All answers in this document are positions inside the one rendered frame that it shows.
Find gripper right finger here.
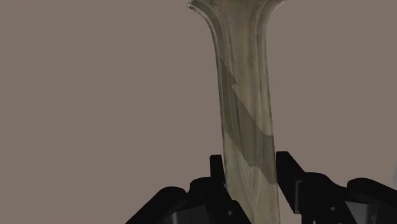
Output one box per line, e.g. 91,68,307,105
275,151,397,224

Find tall pale green fluted vase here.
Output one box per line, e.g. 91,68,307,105
187,0,286,224

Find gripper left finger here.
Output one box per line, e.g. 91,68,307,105
125,154,252,224

